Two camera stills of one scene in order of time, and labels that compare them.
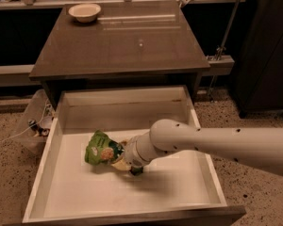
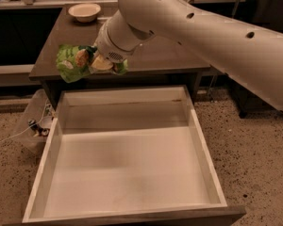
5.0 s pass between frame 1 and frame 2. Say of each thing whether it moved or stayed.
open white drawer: stayed
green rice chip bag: moved
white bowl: stayed
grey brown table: stayed
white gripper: moved
